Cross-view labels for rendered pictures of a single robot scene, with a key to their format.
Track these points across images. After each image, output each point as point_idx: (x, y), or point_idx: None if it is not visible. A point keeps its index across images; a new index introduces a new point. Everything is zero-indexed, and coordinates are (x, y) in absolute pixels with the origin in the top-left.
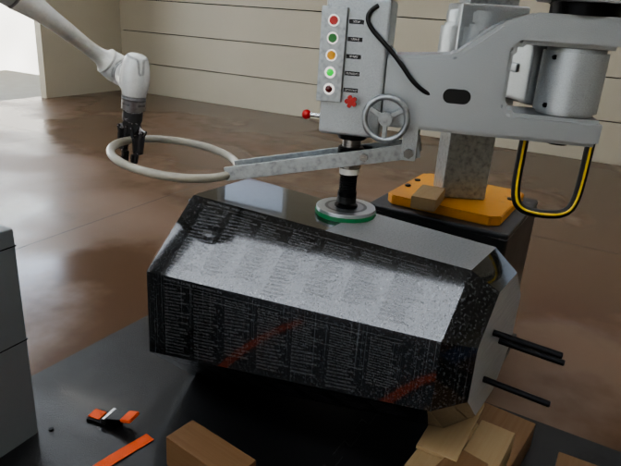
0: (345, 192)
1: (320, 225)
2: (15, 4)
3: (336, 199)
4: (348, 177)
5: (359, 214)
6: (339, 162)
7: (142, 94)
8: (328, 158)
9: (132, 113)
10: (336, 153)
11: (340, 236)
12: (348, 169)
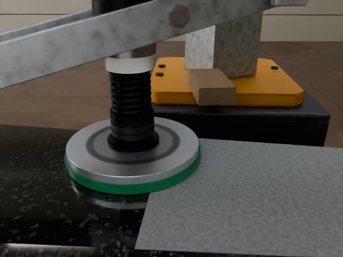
0: (133, 115)
1: (106, 226)
2: None
3: (102, 127)
4: (137, 76)
5: (185, 159)
6: (113, 40)
7: None
8: (79, 34)
9: None
10: (100, 14)
11: (189, 256)
12: (136, 57)
